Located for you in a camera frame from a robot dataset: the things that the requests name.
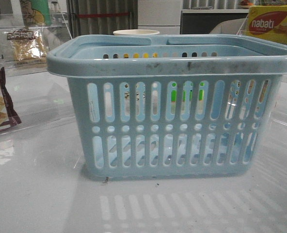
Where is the yellow nabati wafer box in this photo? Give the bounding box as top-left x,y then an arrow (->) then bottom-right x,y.
245,5 -> 287,45

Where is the cream paper cup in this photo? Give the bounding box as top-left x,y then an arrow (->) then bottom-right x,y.
113,29 -> 160,37

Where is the clear acrylic left shelf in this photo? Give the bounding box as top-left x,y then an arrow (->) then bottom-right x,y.
0,12 -> 72,77

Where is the light blue plastic basket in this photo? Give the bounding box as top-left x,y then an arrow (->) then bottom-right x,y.
47,34 -> 287,181

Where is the clear acrylic right stand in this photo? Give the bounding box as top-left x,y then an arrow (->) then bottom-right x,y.
239,11 -> 287,45

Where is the green yellow cartoon package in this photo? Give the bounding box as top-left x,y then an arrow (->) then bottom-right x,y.
19,0 -> 51,26

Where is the white cabinet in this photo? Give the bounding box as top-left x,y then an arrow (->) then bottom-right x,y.
138,0 -> 183,34

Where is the clear bagged bread package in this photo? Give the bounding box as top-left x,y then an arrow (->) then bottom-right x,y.
6,28 -> 47,64

